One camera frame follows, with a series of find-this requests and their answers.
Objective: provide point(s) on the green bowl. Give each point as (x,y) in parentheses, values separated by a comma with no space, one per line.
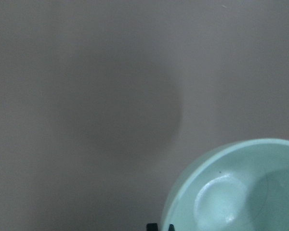
(242,186)

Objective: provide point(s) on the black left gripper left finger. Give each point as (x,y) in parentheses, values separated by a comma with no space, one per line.
(152,227)

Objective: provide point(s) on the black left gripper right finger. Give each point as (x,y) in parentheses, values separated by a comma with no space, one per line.
(171,227)

